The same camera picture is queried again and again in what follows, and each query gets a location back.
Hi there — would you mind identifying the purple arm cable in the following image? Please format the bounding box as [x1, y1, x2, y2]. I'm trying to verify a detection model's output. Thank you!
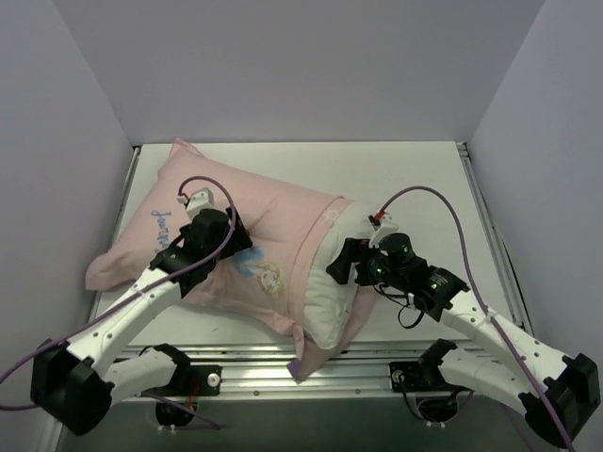
[376, 186, 574, 452]
[0, 174, 236, 432]

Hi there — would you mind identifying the aluminium table edge rail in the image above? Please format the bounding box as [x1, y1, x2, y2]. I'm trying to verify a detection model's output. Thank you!
[89, 146, 141, 320]

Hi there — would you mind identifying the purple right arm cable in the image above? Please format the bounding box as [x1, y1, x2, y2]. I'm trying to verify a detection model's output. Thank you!
[376, 186, 574, 452]

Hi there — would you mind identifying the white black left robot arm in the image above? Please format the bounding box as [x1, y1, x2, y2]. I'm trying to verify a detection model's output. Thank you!
[30, 207, 253, 436]

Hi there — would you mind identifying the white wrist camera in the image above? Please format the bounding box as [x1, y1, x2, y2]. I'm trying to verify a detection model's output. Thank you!
[176, 187, 215, 220]
[368, 210, 399, 248]

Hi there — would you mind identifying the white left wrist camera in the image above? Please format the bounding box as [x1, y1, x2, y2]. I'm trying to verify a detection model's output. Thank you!
[176, 187, 215, 220]

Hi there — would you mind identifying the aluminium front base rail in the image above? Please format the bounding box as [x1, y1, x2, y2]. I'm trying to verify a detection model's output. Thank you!
[118, 343, 427, 401]

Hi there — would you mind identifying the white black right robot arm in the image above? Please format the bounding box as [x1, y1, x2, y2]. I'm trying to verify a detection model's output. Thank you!
[327, 233, 601, 450]

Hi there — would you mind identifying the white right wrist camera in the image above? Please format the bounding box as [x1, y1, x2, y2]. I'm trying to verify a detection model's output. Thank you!
[368, 210, 399, 248]

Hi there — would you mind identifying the pink purple Elsa pillowcase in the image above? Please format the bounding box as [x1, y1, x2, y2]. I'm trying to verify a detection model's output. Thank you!
[84, 137, 378, 382]

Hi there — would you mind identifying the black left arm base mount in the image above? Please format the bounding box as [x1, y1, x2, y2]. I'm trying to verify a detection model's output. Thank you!
[151, 364, 222, 396]

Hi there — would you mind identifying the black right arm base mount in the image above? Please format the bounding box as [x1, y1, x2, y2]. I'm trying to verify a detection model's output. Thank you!
[388, 361, 448, 394]

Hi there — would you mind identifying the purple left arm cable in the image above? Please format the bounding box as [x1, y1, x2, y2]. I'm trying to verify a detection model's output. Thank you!
[0, 174, 236, 432]

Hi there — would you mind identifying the white pillow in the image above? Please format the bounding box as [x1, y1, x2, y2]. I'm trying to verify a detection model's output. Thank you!
[303, 199, 375, 349]

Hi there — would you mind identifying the aluminium right side rail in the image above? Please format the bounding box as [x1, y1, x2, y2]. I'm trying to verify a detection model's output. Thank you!
[455, 142, 533, 333]

